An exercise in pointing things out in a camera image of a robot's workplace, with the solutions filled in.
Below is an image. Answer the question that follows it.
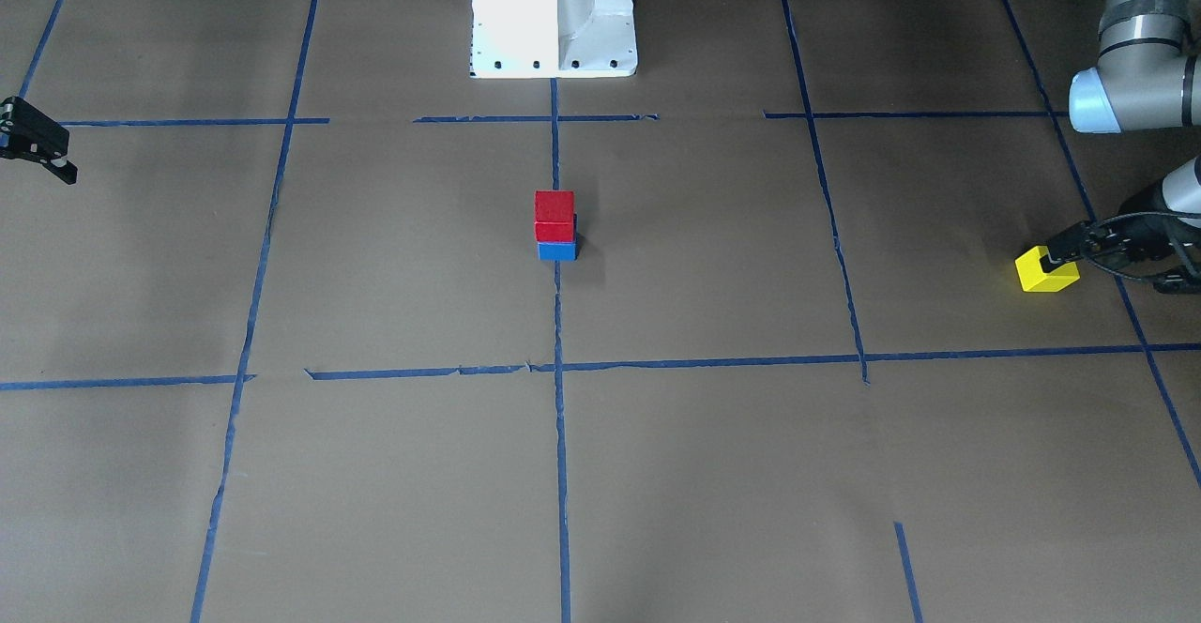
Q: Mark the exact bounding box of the white pedestal column with base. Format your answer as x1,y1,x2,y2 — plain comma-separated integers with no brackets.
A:
470,0,639,80

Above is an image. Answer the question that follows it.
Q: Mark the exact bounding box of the red wooden block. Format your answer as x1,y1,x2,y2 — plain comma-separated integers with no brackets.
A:
533,190,576,242

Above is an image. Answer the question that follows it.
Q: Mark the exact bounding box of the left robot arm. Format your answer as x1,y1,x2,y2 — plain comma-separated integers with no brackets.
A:
1035,0,1200,295

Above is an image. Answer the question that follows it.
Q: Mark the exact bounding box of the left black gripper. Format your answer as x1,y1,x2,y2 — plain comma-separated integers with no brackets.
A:
1042,212,1201,295

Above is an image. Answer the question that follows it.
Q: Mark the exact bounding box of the yellow wooden block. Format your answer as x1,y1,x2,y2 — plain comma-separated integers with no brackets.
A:
1012,244,1081,294

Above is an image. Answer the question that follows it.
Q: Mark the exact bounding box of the blue wooden block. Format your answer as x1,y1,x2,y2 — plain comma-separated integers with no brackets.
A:
534,214,579,260

